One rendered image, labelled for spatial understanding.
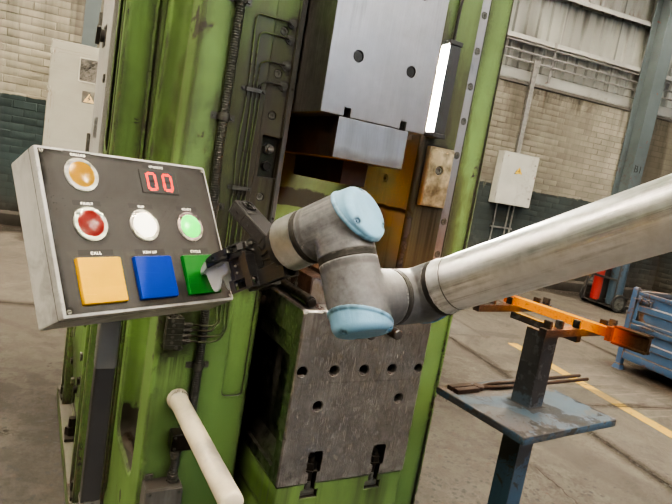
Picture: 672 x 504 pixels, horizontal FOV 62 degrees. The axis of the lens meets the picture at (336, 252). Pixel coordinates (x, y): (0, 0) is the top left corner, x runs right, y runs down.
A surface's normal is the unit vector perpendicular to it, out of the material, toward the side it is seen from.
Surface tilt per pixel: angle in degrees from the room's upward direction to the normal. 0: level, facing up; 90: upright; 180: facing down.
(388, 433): 90
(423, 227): 90
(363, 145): 90
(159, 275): 60
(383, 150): 90
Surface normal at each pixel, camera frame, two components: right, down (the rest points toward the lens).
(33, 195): -0.58, 0.01
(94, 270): 0.77, -0.30
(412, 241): 0.47, 0.20
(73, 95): 0.26, 0.18
